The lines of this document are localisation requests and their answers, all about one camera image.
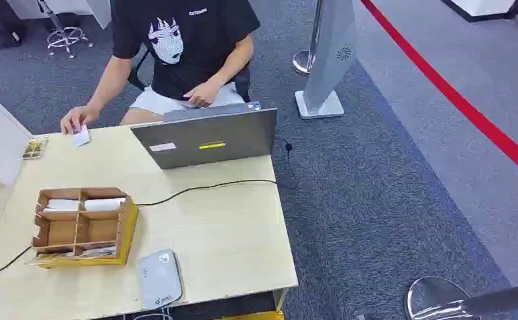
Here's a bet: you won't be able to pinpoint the chrome stanchion base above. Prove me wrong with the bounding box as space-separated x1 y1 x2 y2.
403 275 518 320

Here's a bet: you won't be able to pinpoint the white cards stack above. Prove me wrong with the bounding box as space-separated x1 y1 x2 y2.
83 197 127 212
43 199 81 214

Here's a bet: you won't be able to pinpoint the chrome stanchion post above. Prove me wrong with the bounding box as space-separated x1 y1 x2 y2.
291 0 325 77

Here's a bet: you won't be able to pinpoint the small clear card case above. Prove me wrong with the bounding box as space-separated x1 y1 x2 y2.
21 137 50 160

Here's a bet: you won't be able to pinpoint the grey card reader pad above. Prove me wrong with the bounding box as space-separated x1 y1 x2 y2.
136 249 185 311

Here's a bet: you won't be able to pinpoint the white card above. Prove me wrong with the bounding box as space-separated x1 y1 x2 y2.
71 125 91 148

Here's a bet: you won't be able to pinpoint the person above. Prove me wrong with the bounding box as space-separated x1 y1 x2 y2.
59 0 262 135

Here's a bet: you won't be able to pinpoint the red barrier belt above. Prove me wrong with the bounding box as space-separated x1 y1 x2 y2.
359 0 518 187

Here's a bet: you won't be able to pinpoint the wooden card box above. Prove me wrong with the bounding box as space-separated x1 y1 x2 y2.
25 187 139 269

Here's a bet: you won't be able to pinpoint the chrome stool base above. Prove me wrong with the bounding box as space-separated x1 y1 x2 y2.
36 0 95 59

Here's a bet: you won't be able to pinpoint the black cable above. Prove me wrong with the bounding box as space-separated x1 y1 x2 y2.
0 137 299 282

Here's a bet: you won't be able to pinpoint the grey laptop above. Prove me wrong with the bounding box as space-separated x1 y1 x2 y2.
130 101 279 171

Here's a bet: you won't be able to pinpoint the cards in box slot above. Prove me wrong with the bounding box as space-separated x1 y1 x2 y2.
53 245 117 259

